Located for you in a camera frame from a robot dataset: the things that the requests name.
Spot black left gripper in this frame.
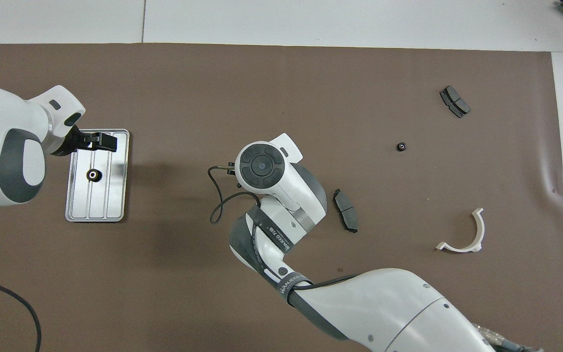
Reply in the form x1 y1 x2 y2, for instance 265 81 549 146
56 126 118 157

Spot silver metal tray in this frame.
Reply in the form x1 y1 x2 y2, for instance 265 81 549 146
65 129 130 223

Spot brown table mat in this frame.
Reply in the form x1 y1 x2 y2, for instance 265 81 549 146
0 43 563 352

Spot dark grey brake pad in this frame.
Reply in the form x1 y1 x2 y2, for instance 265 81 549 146
333 188 359 234
439 85 472 119

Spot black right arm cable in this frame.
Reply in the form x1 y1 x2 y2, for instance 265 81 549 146
208 165 356 290

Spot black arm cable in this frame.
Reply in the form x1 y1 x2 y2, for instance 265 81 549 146
208 165 356 290
0 275 43 352

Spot black velcro strap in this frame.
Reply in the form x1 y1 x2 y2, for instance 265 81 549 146
247 205 296 255
277 271 314 303

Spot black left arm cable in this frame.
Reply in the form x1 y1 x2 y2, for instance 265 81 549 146
0 275 43 352

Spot white curved plastic bracket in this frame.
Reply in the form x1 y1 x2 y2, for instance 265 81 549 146
435 208 485 253

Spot metal cable connector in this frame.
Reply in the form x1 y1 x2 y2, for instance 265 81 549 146
477 324 543 352

